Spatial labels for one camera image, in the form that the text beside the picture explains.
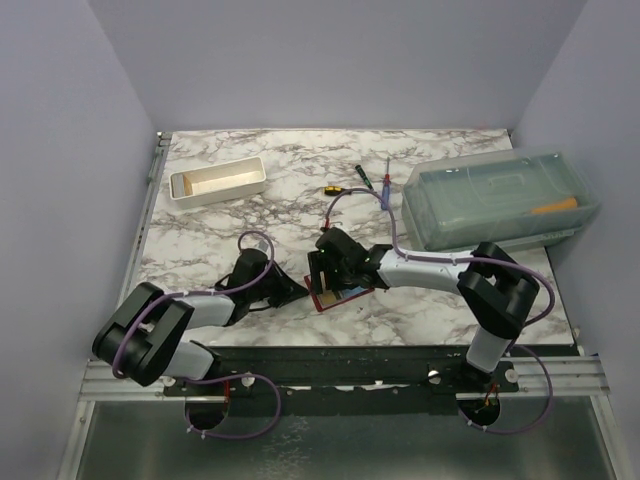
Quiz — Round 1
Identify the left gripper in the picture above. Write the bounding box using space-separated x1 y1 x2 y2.
249 260 309 309

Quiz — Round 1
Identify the gold credit card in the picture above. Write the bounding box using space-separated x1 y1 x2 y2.
318 291 341 309

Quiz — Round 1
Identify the red card holder wallet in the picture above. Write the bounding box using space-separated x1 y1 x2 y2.
304 275 373 312

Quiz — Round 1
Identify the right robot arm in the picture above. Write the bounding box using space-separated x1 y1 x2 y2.
307 227 541 392

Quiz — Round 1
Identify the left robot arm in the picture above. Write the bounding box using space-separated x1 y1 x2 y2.
92 248 308 395

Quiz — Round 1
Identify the stack of cards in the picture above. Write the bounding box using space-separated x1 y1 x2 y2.
183 176 193 197

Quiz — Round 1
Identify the yellow black screwdriver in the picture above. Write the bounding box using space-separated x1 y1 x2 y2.
323 186 345 197

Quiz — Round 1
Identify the blue red screwdriver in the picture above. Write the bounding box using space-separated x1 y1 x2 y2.
380 159 391 210

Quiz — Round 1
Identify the green black screwdriver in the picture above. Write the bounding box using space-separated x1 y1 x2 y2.
355 165 375 191

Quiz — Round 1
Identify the white rectangular tray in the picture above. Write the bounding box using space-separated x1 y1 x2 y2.
169 156 267 209

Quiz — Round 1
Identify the clear plastic storage box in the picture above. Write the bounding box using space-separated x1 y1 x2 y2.
401 147 600 252

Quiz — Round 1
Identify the orange item in box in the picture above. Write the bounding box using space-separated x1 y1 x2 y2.
530 197 579 215

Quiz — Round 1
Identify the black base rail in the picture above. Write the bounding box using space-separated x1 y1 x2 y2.
165 345 581 417

